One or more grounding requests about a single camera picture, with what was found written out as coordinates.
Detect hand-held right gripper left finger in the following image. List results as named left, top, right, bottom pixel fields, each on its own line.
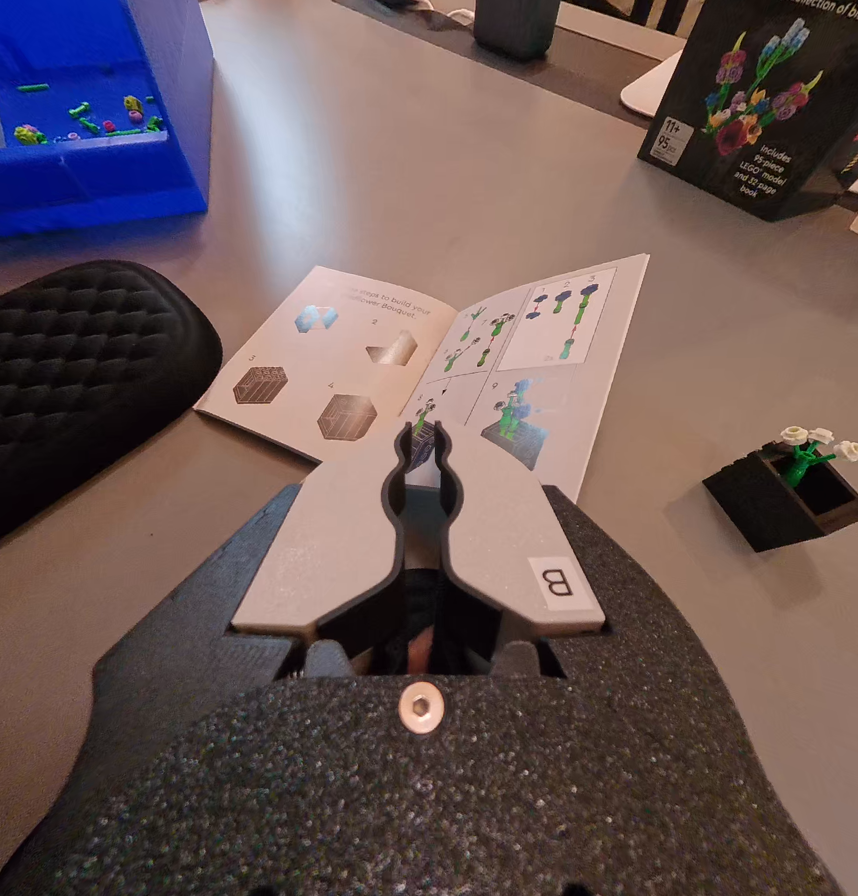
left=229, top=420, right=417, bottom=639

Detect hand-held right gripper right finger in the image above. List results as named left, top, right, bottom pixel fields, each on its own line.
left=433, top=419, right=607, bottom=639

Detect blue storage bin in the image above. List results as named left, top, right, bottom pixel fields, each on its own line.
left=0, top=0, right=216, bottom=242

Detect pile of small toy bricks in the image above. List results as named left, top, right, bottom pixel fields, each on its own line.
left=12, top=63, right=169, bottom=146

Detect black flower set box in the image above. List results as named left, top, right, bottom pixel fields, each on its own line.
left=637, top=0, right=858, bottom=224

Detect white instruction booklet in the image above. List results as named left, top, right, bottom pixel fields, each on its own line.
left=193, top=253, right=652, bottom=506

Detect black brick pot white flowers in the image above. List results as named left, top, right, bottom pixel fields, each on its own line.
left=702, top=425, right=858, bottom=555

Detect dark grey rounded container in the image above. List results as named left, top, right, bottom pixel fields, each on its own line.
left=473, top=0, right=563, bottom=61

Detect black chair back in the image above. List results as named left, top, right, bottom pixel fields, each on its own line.
left=632, top=0, right=703, bottom=32

